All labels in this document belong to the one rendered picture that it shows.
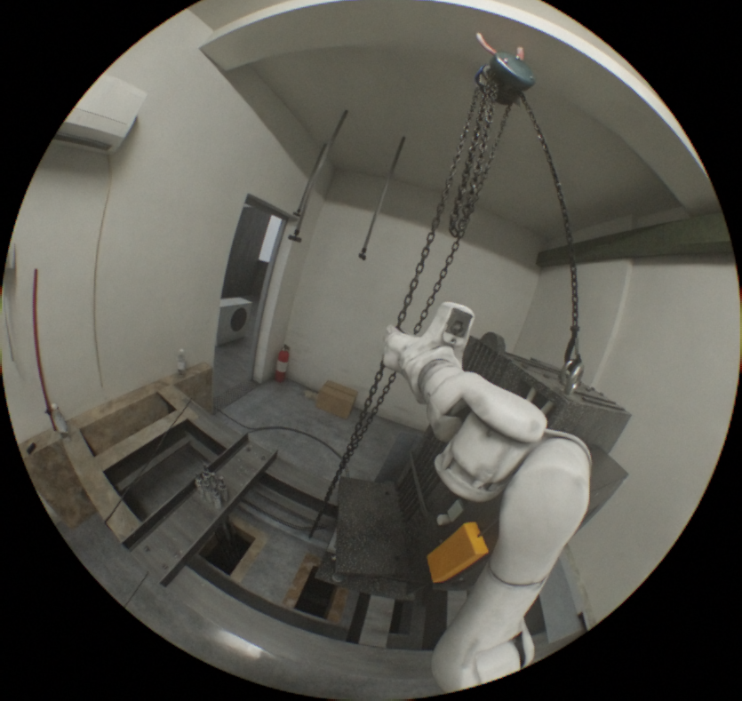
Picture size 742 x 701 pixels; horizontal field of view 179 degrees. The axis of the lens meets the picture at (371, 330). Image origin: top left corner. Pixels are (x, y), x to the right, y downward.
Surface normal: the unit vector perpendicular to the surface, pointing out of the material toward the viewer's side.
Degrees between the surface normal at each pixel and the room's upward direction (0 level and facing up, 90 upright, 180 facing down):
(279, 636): 0
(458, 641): 84
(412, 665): 0
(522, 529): 96
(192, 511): 0
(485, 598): 94
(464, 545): 90
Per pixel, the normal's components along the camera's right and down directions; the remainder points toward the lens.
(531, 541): -0.76, 0.01
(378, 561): 0.31, -0.92
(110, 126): 0.79, 0.61
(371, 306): -0.18, 0.18
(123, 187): 0.93, 0.34
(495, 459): -0.38, 0.05
